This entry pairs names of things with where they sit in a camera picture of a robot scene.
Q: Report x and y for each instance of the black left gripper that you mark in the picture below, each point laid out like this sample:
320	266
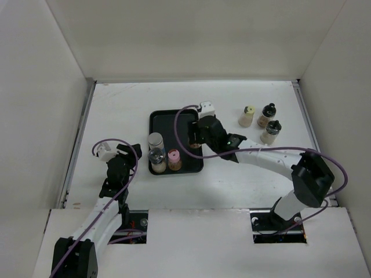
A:
128	157

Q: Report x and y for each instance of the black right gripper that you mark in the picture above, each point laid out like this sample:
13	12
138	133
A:
193	128

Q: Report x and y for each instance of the white lid orange label jar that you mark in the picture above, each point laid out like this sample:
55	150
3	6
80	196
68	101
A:
195	145

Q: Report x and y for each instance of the black silver cap shaker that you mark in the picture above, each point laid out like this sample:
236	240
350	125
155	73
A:
155	140

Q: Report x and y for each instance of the pink cap spice bottle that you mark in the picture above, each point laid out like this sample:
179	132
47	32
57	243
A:
174	160

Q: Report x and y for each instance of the yellow cap spice bottle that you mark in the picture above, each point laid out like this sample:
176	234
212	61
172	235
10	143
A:
246	118

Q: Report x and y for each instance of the black stopper bottle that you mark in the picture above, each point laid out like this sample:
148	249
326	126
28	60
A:
267	114
272	130

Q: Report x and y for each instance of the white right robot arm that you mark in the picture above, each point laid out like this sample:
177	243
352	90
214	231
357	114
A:
308	172

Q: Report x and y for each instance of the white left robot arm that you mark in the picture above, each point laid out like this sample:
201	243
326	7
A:
78	255

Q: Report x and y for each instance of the black rectangular tray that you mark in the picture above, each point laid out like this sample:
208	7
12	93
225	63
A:
162	122

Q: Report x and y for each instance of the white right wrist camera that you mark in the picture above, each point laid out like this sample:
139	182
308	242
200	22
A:
205	108

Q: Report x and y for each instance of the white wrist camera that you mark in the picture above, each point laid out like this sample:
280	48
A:
205	108
105	152

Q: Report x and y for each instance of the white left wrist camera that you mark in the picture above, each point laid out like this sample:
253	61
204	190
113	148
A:
105	152

